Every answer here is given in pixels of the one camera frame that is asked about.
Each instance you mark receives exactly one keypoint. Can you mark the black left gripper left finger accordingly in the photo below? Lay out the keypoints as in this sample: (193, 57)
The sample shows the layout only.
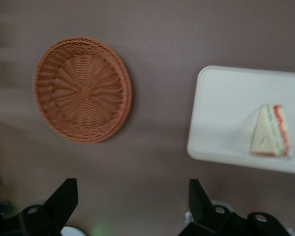
(54, 211)

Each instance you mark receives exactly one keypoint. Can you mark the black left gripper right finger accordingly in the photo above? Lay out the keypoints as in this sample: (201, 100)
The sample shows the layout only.
(206, 218)

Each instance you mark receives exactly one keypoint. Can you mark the triangular sandwich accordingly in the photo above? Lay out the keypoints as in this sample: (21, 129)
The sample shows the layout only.
(268, 132)

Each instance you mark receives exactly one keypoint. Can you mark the cream plastic tray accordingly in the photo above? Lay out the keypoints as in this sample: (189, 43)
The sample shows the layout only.
(223, 118)

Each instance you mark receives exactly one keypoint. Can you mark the brown wicker basket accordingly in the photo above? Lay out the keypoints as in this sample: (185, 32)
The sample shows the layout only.
(83, 91)

